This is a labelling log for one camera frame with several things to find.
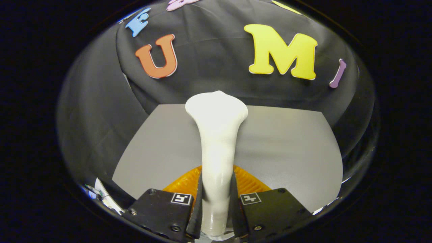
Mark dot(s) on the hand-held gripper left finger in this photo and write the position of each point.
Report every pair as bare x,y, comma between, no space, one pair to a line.
162,212

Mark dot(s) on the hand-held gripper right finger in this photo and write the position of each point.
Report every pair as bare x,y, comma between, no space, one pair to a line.
273,212

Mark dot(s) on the grey cabinet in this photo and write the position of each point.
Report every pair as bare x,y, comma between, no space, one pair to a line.
287,152

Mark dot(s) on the white paper sheets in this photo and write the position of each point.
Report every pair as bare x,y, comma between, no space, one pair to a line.
101,192

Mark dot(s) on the black backdrop cloth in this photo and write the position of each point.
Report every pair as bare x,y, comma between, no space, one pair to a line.
209,60

